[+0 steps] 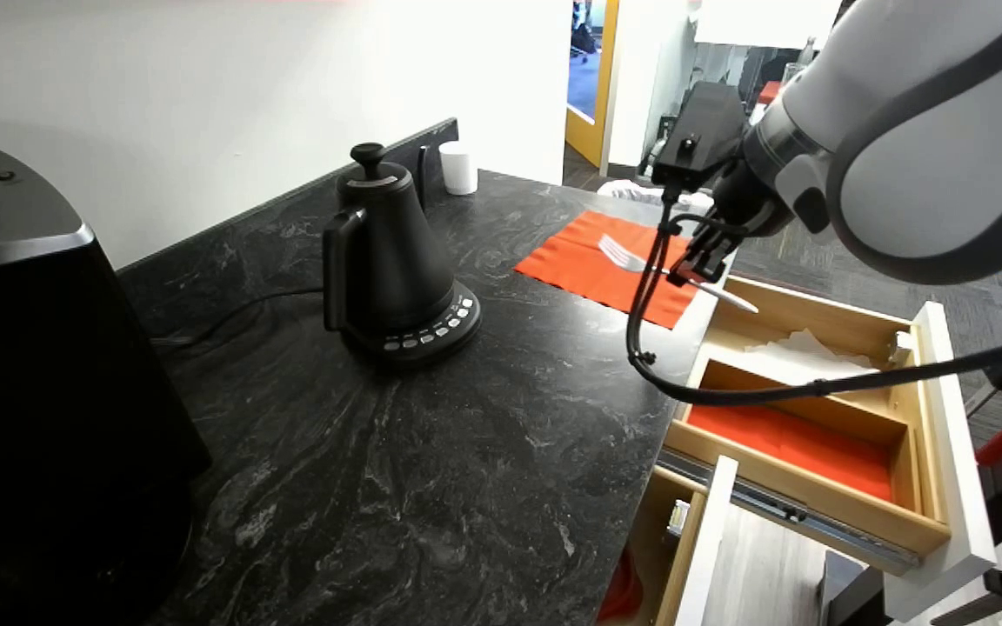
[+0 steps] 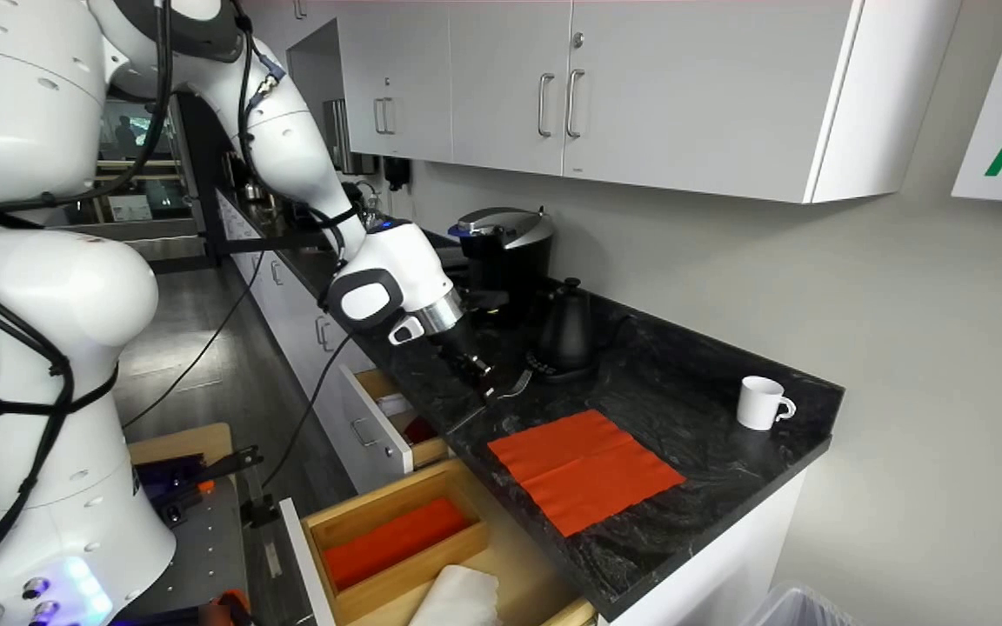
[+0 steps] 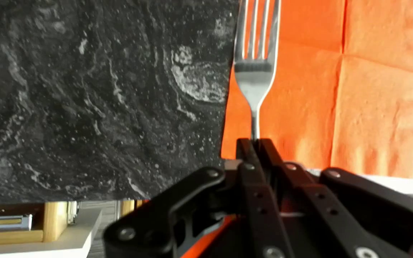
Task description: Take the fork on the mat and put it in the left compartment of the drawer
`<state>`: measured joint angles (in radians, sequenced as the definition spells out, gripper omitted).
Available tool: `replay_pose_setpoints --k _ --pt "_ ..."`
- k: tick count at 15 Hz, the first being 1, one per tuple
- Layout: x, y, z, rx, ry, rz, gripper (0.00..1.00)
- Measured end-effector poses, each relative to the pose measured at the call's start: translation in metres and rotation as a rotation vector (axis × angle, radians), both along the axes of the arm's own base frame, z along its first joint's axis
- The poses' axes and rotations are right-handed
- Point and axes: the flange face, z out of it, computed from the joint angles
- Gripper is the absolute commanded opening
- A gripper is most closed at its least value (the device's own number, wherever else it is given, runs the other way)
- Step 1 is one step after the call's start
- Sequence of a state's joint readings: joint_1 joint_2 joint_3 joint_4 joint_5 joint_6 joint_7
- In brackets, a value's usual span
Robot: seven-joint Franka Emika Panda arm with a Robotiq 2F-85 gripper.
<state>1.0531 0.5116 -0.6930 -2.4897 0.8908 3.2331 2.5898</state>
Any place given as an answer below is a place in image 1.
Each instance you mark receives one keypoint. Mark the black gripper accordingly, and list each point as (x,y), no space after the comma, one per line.
(745,202)

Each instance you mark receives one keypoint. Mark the white spoon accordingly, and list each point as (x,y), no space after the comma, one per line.
(616,249)

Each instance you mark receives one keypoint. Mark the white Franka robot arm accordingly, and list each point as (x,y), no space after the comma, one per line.
(930,140)

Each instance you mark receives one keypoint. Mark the orange place mat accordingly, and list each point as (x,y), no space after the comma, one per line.
(572,263)

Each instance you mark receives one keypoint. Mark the orange drawer liner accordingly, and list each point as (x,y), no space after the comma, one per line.
(790,447)

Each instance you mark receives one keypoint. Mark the small white-fronted drawer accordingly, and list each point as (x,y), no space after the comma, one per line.
(703,557)

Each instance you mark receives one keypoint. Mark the wooden drawer with compartments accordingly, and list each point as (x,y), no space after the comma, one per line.
(955,463)

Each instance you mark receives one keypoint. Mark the red item in small drawer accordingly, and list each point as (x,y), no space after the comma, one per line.
(623,594)

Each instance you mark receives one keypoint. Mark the white folded cloth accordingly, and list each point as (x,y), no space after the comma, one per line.
(815,354)

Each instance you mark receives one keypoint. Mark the white ceramic mug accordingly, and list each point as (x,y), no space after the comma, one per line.
(456,172)

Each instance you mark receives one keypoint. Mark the black gooseneck electric kettle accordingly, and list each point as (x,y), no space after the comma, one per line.
(391,266)

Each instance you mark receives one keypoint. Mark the black pod coffee machine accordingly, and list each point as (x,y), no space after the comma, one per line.
(62,441)

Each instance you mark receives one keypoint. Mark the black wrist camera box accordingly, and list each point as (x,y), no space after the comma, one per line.
(703,127)

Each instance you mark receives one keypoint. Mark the yellow door frame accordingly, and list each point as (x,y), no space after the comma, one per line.
(607,71)

